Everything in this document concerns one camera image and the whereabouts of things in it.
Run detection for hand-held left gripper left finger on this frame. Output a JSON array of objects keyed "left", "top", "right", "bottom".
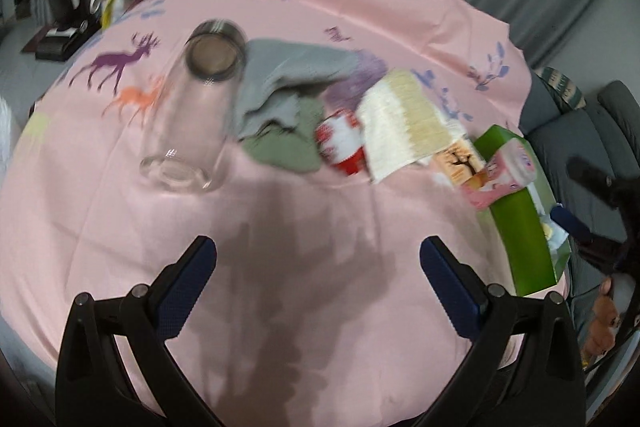
[{"left": 55, "top": 235, "right": 226, "bottom": 427}]

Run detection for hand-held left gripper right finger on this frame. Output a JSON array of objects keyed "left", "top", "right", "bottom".
[{"left": 410, "top": 235, "right": 586, "bottom": 427}]

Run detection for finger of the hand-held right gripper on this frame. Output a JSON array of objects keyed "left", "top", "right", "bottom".
[
  {"left": 566, "top": 156, "right": 640, "bottom": 212},
  {"left": 550, "top": 203, "right": 640, "bottom": 275}
]

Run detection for green cardboard box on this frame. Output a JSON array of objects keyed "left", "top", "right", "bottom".
[{"left": 472, "top": 124, "right": 573, "bottom": 298}]

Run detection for green knitted cloth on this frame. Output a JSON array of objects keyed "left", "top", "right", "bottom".
[{"left": 242, "top": 99, "right": 326, "bottom": 178}]

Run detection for cream and white towel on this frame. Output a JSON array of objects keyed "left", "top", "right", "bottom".
[{"left": 357, "top": 68, "right": 476, "bottom": 184}]

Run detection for red and white cloth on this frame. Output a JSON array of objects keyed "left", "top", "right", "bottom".
[{"left": 314, "top": 108, "right": 368, "bottom": 178}]

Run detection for grey knitted cloth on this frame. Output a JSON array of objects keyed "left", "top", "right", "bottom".
[{"left": 234, "top": 39, "right": 361, "bottom": 142}]

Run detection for pale blue packet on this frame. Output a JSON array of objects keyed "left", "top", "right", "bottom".
[{"left": 539, "top": 202, "right": 571, "bottom": 255}]

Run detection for grey sofa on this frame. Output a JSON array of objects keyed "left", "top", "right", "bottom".
[{"left": 520, "top": 72, "right": 640, "bottom": 408}]

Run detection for pink wipes pack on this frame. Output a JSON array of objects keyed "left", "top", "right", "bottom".
[{"left": 460, "top": 142, "right": 541, "bottom": 212}]

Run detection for brown plush toy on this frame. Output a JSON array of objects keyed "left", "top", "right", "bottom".
[{"left": 582, "top": 277, "right": 626, "bottom": 358}]

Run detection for patterned cushion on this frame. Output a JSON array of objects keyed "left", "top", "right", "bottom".
[{"left": 537, "top": 67, "right": 586, "bottom": 112}]

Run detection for pink printed bedsheet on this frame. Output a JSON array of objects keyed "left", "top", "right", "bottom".
[{"left": 0, "top": 0, "right": 571, "bottom": 427}]

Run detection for clear glass jar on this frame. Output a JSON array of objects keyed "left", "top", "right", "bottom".
[{"left": 139, "top": 19, "right": 247, "bottom": 194}]

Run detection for purple fluffy cloth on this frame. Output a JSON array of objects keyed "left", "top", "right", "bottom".
[{"left": 322, "top": 49, "right": 391, "bottom": 112}]

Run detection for black box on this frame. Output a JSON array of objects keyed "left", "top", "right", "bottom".
[{"left": 35, "top": 24, "right": 88, "bottom": 62}]

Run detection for yellow bag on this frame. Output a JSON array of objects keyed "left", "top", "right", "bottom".
[{"left": 100, "top": 0, "right": 126, "bottom": 30}]

